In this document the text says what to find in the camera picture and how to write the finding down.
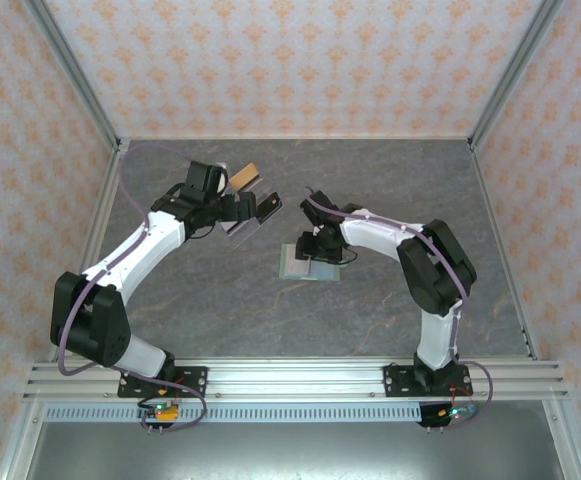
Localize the black card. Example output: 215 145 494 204
255 192 285 221

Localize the clear acrylic card stand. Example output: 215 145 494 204
222 164 285 246

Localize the tan wooden block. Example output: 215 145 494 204
229 162 261 191

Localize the controller board with yellow connector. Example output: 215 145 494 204
137 399 180 421

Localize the controller board with blue part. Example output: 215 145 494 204
437 402 481 421

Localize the grey metal panel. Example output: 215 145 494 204
27 422 569 480

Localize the aluminium side rail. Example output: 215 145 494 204
468 139 542 361
49 139 131 362

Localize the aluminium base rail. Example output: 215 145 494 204
22 360 569 401

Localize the aluminium corner post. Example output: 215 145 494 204
22 0 124 151
468 0 567 149

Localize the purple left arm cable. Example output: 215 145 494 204
55 143 207 436

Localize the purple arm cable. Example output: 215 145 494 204
55 143 207 436
302 187 496 434

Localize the slotted grey cable duct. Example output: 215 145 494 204
44 403 424 424

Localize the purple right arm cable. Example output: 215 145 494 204
302 187 496 434

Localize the aluminium frame leg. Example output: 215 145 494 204
542 399 581 480
0 399 46 480

